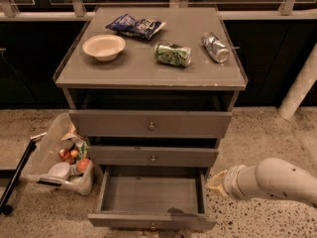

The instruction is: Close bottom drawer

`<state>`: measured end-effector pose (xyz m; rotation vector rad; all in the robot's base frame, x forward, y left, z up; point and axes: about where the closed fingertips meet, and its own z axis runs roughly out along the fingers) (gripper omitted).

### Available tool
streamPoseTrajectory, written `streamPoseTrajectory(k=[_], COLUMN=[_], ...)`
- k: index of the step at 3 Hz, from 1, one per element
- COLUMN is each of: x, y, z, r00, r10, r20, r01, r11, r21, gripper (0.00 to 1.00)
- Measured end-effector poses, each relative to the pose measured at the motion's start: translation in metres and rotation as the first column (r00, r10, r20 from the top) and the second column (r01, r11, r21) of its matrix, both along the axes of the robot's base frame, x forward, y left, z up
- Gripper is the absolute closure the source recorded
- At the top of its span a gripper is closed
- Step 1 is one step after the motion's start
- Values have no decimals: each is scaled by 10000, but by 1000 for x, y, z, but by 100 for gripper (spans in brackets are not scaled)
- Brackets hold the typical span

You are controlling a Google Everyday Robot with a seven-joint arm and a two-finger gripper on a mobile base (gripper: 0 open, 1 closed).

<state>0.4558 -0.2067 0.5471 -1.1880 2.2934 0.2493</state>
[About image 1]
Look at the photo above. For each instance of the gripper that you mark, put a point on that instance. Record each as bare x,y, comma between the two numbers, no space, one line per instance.
232,181

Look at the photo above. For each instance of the grey bottom drawer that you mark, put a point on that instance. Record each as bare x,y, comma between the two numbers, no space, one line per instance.
153,198

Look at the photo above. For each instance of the grey drawer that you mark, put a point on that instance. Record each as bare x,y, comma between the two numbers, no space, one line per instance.
153,156
153,124
153,198

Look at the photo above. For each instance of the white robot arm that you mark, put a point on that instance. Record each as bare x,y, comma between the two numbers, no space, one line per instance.
268,154

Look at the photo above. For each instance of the grey drawer cabinet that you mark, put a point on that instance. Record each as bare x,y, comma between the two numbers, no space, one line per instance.
135,80

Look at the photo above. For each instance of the grey middle drawer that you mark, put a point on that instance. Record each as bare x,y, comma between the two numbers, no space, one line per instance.
153,156

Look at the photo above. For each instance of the grey top drawer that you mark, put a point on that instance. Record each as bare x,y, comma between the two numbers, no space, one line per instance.
153,124

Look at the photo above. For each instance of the silver soda can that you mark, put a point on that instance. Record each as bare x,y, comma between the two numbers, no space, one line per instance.
215,48

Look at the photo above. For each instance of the orange fruit in bin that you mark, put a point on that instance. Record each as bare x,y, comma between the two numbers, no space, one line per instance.
82,165

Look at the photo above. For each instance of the green soda can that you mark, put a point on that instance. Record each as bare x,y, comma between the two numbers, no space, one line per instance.
173,54

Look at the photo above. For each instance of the red item in bin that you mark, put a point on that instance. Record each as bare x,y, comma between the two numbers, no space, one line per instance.
64,154

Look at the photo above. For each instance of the white cup in bin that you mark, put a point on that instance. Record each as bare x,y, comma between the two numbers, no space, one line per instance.
60,171

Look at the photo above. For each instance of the clear plastic bin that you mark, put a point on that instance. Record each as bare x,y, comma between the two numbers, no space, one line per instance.
60,135

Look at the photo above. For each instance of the blue chip bag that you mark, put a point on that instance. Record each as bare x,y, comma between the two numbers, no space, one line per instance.
144,28

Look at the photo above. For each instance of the beige paper bowl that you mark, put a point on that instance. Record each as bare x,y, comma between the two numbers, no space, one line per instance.
104,47

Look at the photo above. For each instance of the black metal stand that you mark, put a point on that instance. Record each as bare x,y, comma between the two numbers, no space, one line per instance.
10,176

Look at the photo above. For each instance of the white metal railing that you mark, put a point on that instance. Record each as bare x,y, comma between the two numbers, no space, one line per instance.
79,4

